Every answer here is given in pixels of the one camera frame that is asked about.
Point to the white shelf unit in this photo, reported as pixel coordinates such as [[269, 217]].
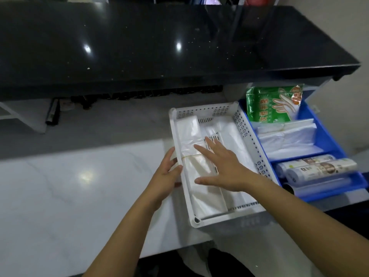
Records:
[[315, 89]]

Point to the person's white perforated shoe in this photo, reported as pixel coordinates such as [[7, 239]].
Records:
[[191, 262]]

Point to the loose clear plastic bags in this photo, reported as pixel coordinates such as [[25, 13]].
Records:
[[210, 126]]

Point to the person's black trousers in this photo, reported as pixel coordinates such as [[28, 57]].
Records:
[[225, 265]]

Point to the person's left hand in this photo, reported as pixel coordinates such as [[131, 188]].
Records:
[[163, 184]]

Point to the blue plastic tray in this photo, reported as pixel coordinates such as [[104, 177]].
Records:
[[325, 132]]

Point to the person's right forearm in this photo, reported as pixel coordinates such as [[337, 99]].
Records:
[[311, 225]]

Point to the black stone counter ledge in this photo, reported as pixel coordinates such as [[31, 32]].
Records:
[[173, 40]]

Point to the person's left forearm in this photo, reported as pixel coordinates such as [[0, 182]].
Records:
[[124, 239]]

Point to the white bag roll brown print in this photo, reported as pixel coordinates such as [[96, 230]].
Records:
[[323, 170]]

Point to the clear plastic film roll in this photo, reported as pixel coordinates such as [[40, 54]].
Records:
[[317, 187]]

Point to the white bag roll green dot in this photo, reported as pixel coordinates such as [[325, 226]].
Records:
[[305, 162]]

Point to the white perforated plastic basket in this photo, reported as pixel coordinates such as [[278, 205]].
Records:
[[201, 108]]

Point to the person's right hand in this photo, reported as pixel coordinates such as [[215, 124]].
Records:
[[230, 173]]

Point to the clear plastic bag pack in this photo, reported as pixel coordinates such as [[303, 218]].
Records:
[[288, 138]]

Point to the white desk shelf riser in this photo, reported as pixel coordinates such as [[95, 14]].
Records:
[[26, 115]]

